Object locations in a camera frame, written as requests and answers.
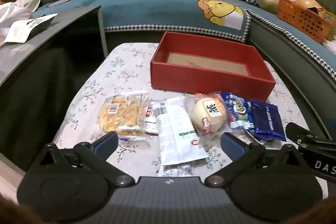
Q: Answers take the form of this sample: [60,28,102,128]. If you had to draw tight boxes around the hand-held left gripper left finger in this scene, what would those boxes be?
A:
[28,131,137,186]

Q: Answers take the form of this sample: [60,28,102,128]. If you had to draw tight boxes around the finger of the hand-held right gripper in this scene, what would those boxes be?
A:
[286,122,336,147]

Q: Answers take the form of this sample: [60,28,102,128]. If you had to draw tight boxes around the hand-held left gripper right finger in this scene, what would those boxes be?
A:
[204,132,313,186]

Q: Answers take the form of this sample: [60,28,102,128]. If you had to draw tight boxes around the dark blue wafer packet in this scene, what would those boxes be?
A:
[249,99,287,142]

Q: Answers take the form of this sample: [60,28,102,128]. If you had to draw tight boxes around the clear yellow noodle snack packet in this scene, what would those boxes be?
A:
[97,90,151,142]

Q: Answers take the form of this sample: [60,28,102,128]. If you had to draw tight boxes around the blue snack packet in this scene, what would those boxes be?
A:
[220,92,255,132]

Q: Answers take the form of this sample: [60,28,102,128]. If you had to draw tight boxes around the round bun packet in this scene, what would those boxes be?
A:
[185,91,231,135]

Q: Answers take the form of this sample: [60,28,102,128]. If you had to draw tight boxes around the long red and white packet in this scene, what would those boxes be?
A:
[143,99,168,135]

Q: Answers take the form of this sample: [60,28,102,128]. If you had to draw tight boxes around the white snack packet red logo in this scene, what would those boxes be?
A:
[154,97,209,177]

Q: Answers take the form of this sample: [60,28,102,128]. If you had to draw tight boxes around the red cardboard box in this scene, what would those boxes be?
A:
[150,31,276,102]

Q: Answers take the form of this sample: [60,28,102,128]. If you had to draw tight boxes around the green sofa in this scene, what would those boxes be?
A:
[31,0,336,140]

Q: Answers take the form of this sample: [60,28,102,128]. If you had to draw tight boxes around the orange plastic basket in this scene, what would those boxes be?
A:
[278,0,332,43]

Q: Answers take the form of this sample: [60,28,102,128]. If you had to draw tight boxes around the grey side table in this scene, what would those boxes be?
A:
[0,5,109,88]

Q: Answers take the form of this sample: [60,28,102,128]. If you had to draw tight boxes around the yellow round object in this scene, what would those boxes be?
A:
[296,0,324,11]

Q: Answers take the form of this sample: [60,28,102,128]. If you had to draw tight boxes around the white paper packet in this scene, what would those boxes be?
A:
[4,13,59,43]

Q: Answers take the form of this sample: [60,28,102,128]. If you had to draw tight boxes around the blue sofa cover lion print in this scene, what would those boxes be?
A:
[31,0,336,77]

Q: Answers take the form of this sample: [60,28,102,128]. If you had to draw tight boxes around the white plastic bag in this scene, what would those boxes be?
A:
[0,2,30,39]

